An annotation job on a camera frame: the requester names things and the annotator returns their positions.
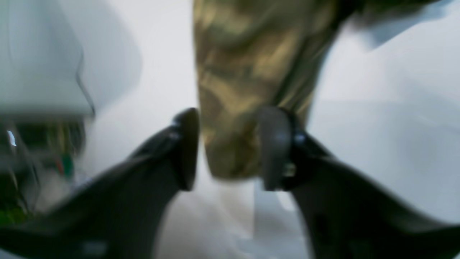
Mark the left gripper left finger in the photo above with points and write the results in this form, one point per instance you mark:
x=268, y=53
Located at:
x=119, y=214

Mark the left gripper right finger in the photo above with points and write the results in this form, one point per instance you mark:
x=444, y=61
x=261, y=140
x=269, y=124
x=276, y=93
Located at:
x=346, y=215

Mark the camouflage t-shirt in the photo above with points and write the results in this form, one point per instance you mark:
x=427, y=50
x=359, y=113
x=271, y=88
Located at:
x=254, y=53

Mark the grey equipment box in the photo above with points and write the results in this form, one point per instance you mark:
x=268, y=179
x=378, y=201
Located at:
x=40, y=58

